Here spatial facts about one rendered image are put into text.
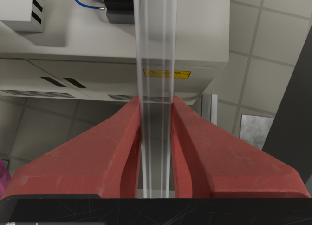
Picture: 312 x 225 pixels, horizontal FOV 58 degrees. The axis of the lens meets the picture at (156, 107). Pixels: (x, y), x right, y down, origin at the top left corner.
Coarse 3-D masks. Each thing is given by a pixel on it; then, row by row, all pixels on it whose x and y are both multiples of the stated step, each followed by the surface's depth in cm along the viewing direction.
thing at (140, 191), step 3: (138, 189) 21; (141, 189) 21; (138, 192) 21; (141, 192) 21; (171, 192) 21; (174, 192) 21; (138, 195) 21; (141, 195) 21; (171, 195) 21; (174, 195) 21
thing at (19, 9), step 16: (16, 0) 43; (32, 0) 43; (112, 0) 41; (128, 0) 41; (0, 16) 43; (16, 16) 43; (32, 16) 43; (112, 16) 44; (128, 16) 44; (208, 96) 75; (208, 112) 76
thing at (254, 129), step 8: (248, 120) 105; (256, 120) 105; (264, 120) 105; (272, 120) 105; (240, 128) 105; (248, 128) 105; (256, 128) 105; (264, 128) 105; (240, 136) 105; (248, 136) 105; (256, 136) 104; (264, 136) 104; (256, 144) 104
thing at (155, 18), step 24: (144, 0) 9; (168, 0) 9; (144, 24) 9; (168, 24) 9; (144, 48) 10; (168, 48) 10; (144, 72) 10; (168, 72) 10; (144, 96) 11; (168, 96) 11; (144, 120) 12; (168, 120) 12; (144, 144) 13; (168, 144) 13; (144, 168) 14; (168, 168) 14; (144, 192) 15; (168, 192) 15
